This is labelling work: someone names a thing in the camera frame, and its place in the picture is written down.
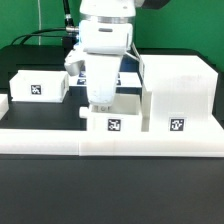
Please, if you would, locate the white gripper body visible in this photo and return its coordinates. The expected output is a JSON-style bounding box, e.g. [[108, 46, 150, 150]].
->
[[85, 54, 122, 104]]

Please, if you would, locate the white drawer with knob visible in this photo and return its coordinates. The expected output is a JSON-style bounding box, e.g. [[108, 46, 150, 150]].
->
[[79, 94, 142, 133]]

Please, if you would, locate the white small drawer box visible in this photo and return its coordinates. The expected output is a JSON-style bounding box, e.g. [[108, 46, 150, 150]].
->
[[9, 70, 69, 103]]

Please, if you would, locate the white drawer cabinet box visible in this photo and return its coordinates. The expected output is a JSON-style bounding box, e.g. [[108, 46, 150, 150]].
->
[[141, 55, 223, 133]]

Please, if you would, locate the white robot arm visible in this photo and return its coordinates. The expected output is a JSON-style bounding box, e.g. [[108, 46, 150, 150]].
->
[[79, 0, 170, 106]]

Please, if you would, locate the white marker plate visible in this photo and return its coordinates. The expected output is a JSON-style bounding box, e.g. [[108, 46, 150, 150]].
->
[[69, 71, 141, 88]]

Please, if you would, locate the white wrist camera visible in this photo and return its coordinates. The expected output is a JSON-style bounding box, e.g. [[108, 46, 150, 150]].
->
[[64, 45, 85, 76]]

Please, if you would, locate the white U-shaped boundary frame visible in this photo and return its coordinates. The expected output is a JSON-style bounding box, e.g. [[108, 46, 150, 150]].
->
[[0, 94, 224, 157]]

